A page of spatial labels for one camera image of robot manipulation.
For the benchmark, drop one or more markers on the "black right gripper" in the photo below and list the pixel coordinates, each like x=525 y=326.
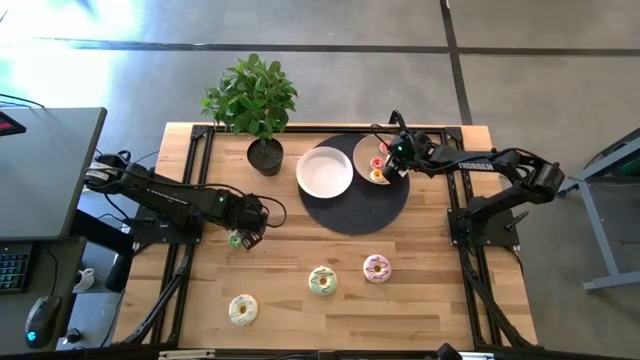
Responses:
x=410 y=149

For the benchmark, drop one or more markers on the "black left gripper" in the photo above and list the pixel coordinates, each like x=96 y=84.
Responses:
x=245 y=215

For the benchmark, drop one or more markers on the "small yellow donut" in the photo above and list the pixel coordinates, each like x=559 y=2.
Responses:
x=376 y=176

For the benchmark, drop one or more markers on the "small green iced donut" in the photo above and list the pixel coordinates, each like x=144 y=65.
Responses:
x=232 y=240

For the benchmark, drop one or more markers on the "small pink donut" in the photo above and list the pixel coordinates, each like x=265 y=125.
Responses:
x=385 y=146
x=376 y=163

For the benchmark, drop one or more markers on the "large pale yellow donut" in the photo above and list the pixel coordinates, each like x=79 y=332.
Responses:
x=236 y=309

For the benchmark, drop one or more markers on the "large mint iced donut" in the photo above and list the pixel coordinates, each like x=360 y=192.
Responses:
x=316 y=280

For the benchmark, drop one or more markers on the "large pink striped donut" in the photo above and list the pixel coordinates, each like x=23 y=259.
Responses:
x=370 y=268

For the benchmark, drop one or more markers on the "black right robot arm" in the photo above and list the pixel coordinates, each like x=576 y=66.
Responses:
x=500 y=165

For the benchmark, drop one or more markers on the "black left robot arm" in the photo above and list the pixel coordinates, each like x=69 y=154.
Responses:
x=160 y=192

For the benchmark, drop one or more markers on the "beige plate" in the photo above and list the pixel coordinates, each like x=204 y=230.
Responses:
x=362 y=159

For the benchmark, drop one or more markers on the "round black placemat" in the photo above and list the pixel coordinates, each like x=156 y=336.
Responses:
x=350 y=215

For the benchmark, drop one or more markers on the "white plate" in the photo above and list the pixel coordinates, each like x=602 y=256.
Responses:
x=324 y=172

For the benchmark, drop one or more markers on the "black plant pot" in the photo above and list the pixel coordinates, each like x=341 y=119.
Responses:
x=265 y=159

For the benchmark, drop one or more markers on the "white bar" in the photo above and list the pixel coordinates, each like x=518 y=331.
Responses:
x=187 y=354

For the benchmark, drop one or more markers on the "green leafy plant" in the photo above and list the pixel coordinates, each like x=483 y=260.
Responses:
x=252 y=95

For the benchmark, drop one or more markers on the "white mug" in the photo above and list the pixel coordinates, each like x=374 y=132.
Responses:
x=86 y=280

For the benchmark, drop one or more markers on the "low dark desk surface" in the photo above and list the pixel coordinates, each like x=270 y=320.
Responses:
x=55 y=265

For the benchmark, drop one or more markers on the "small black round object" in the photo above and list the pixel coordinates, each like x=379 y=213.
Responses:
x=73 y=335

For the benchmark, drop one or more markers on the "grey metal table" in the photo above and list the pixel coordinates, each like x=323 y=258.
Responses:
x=598 y=227

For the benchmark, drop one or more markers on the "dark grey desk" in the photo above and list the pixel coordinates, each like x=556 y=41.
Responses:
x=50 y=170

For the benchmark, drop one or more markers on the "black computer mouse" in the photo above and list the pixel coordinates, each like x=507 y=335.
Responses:
x=42 y=320

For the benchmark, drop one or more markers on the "black backlit keyboard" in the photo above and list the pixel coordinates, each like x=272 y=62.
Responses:
x=12 y=267

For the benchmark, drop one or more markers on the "black device with red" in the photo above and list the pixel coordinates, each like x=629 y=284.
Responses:
x=7 y=123

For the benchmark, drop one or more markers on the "black table-level camera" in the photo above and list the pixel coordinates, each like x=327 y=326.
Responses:
x=447 y=352

